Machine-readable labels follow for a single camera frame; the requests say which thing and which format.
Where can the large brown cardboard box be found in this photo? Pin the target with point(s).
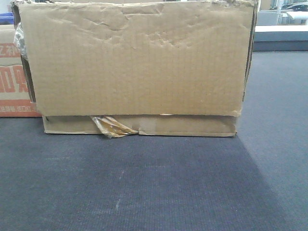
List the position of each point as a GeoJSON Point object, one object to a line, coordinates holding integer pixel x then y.
{"type": "Point", "coordinates": [137, 67]}

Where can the white desk in background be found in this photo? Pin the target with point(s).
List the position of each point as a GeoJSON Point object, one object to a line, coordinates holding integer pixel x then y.
{"type": "Point", "coordinates": [280, 33]}

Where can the orange printed cardboard box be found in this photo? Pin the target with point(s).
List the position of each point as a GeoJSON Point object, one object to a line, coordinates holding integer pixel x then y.
{"type": "Point", "coordinates": [14, 97]}

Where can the blue plastic crate far left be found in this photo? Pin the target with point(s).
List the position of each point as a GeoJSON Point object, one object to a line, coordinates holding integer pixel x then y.
{"type": "Point", "coordinates": [6, 18]}

